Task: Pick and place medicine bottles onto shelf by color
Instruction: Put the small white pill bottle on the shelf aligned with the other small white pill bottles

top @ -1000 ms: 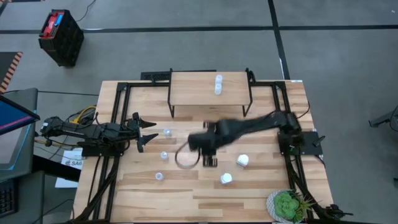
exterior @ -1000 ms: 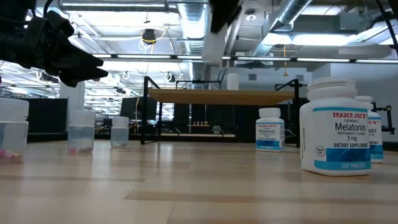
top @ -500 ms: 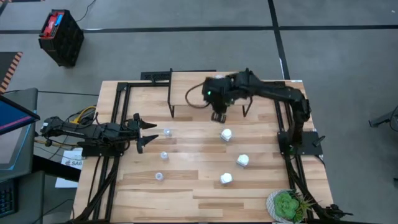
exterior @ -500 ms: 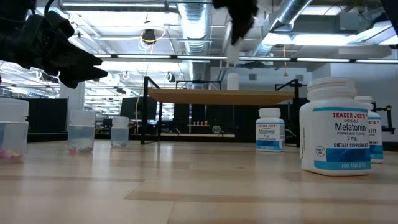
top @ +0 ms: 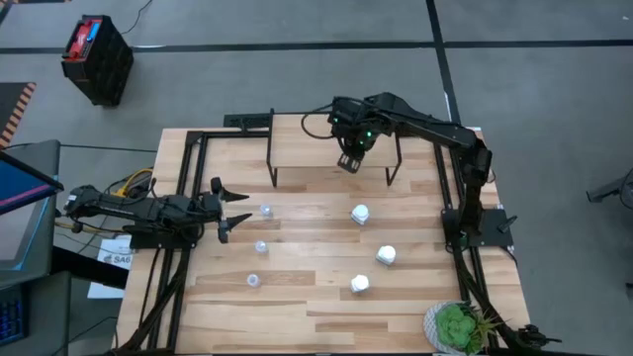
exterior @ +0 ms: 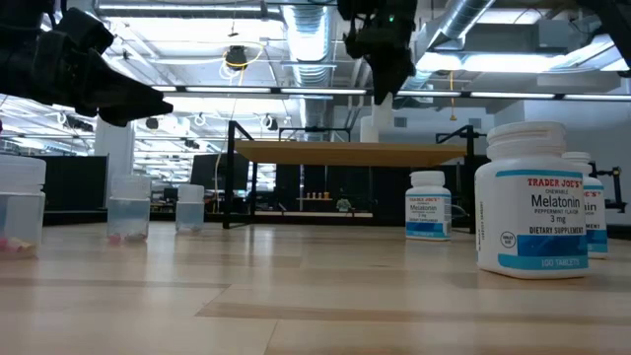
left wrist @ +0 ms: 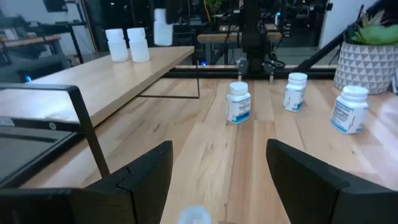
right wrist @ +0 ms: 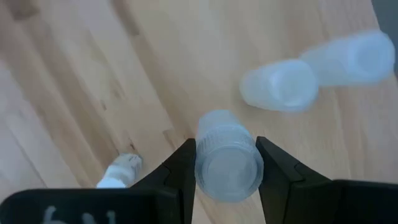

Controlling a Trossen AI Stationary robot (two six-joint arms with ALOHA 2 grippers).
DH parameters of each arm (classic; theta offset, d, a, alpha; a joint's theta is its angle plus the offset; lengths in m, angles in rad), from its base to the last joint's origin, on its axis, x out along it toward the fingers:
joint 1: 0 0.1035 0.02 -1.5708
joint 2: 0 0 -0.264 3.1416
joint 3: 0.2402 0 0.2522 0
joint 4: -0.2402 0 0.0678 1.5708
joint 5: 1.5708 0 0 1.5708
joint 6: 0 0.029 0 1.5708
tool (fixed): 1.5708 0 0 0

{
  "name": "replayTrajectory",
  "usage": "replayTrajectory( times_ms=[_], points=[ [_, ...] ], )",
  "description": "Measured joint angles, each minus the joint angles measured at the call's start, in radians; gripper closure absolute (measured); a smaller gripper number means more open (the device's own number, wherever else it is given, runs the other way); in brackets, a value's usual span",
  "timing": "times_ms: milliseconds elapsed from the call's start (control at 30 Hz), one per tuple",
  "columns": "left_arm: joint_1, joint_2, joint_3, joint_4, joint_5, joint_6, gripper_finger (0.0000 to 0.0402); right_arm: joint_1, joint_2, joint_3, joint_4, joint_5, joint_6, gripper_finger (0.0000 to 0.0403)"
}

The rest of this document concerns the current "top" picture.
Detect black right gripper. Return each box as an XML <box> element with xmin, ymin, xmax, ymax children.
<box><xmin>328</xmin><ymin>96</ymin><xmax>392</xmax><ymax>175</ymax></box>

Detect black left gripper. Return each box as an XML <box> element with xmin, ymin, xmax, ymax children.
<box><xmin>192</xmin><ymin>176</ymin><xmax>254</xmax><ymax>245</ymax></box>

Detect white melatonin bottle blue label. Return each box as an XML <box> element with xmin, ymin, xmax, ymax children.
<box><xmin>349</xmin><ymin>273</ymin><xmax>371</xmax><ymax>295</ymax></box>
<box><xmin>350</xmin><ymin>203</ymin><xmax>372</xmax><ymax>227</ymax></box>

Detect white cup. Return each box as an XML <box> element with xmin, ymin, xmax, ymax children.
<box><xmin>375</xmin><ymin>244</ymin><xmax>398</xmax><ymax>267</ymax></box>

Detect wooden shelf black legs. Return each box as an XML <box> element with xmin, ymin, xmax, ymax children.
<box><xmin>265</xmin><ymin>107</ymin><xmax>403</xmax><ymax>188</ymax></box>

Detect black power strip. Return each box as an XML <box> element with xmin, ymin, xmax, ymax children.
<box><xmin>223</xmin><ymin>112</ymin><xmax>274</xmax><ymax>131</ymax></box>

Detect white paper sheet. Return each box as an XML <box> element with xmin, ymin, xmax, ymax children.
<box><xmin>87</xmin><ymin>234</ymin><xmax>135</xmax><ymax>301</ymax></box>

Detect black crate red top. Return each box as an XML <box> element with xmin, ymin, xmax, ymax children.
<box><xmin>60</xmin><ymin>14</ymin><xmax>136</xmax><ymax>108</ymax></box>

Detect potted green succulent plant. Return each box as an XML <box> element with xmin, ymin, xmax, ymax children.
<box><xmin>422</xmin><ymin>300</ymin><xmax>501</xmax><ymax>356</ymax></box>

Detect grey tilted touchscreen monitor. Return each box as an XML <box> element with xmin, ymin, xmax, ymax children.
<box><xmin>0</xmin><ymin>139</ymin><xmax>65</xmax><ymax>291</ymax></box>

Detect black yellow hazard mat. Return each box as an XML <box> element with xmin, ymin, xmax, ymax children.
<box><xmin>0</xmin><ymin>81</ymin><xmax>38</xmax><ymax>150</ymax></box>

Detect black backlit keyboard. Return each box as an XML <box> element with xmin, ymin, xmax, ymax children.
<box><xmin>0</xmin><ymin>284</ymin><xmax>29</xmax><ymax>347</ymax></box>

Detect black table clamp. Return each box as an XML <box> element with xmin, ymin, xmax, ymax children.
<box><xmin>513</xmin><ymin>322</ymin><xmax>564</xmax><ymax>350</ymax></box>

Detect black chair base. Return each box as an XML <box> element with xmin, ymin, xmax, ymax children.
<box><xmin>586</xmin><ymin>167</ymin><xmax>633</xmax><ymax>212</ymax></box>

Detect black aluminium table frame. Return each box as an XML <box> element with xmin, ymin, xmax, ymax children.
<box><xmin>106</xmin><ymin>127</ymin><xmax>526</xmax><ymax>356</ymax></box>

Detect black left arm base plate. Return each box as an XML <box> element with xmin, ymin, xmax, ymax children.
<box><xmin>129</xmin><ymin>229</ymin><xmax>200</xmax><ymax>250</ymax></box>

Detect yellow cable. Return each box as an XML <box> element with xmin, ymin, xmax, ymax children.
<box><xmin>114</xmin><ymin>167</ymin><xmax>155</xmax><ymax>198</ymax></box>

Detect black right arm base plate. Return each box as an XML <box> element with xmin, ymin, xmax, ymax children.
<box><xmin>440</xmin><ymin>207</ymin><xmax>515</xmax><ymax>248</ymax></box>

